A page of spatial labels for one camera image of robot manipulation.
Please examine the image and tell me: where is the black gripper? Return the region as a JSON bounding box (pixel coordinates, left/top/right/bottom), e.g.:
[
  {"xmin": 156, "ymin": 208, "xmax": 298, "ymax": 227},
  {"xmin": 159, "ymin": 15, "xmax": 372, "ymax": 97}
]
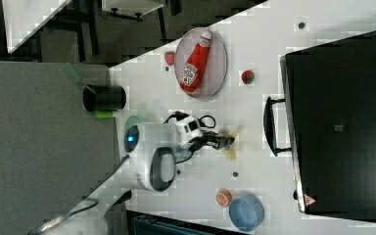
[{"xmin": 194, "ymin": 131, "xmax": 235, "ymax": 151}]

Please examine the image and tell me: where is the peeled toy banana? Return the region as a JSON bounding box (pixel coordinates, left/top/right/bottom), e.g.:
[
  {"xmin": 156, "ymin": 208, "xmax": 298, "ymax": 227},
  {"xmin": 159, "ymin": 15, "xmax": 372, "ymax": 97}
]
[{"xmin": 218, "ymin": 125, "xmax": 239, "ymax": 160}]

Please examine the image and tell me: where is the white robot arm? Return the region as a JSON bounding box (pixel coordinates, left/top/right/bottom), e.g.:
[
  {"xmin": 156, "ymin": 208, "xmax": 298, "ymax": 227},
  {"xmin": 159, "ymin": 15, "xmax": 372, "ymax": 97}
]
[{"xmin": 28, "ymin": 121, "xmax": 235, "ymax": 235}]

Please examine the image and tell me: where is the toy orange half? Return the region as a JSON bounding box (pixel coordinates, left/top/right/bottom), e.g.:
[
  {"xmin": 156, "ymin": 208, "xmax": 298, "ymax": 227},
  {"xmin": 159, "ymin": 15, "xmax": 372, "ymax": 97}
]
[{"xmin": 215, "ymin": 189, "xmax": 232, "ymax": 208}]

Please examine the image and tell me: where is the red toy strawberry on table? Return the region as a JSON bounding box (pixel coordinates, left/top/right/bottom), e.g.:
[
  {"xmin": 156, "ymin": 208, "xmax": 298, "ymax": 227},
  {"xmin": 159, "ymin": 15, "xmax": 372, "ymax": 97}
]
[{"xmin": 241, "ymin": 70, "xmax": 255, "ymax": 84}]

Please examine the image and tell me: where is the blue bowl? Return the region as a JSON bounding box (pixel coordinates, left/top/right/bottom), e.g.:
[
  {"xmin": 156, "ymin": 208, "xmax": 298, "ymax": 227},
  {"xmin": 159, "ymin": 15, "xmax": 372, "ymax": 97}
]
[{"xmin": 229, "ymin": 194, "xmax": 264, "ymax": 232}]

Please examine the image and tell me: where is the red ketchup bottle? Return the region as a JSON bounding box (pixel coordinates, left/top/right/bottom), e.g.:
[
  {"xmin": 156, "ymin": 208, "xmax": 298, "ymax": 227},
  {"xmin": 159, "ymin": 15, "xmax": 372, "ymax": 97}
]
[{"xmin": 179, "ymin": 30, "xmax": 212, "ymax": 93}]

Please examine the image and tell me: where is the red toy strawberry near plate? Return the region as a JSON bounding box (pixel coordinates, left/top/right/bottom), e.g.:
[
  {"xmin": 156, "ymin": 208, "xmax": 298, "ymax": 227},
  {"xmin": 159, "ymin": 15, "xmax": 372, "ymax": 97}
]
[{"xmin": 164, "ymin": 51, "xmax": 175, "ymax": 66}]

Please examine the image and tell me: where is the black cylindrical container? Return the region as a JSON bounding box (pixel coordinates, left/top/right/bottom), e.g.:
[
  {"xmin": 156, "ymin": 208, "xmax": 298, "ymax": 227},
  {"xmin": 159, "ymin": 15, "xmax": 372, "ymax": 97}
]
[{"xmin": 82, "ymin": 84, "xmax": 126, "ymax": 112}]

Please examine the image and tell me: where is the white side table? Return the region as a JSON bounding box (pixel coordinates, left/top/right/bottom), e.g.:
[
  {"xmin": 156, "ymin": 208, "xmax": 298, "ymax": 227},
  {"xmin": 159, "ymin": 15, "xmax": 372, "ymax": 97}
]
[{"xmin": 1, "ymin": 0, "xmax": 167, "ymax": 55}]

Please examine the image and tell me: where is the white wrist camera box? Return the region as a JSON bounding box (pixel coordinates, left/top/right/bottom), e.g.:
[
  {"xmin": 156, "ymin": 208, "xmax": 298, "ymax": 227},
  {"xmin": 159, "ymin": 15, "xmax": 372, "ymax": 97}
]
[{"xmin": 175, "ymin": 116, "xmax": 203, "ymax": 149}]

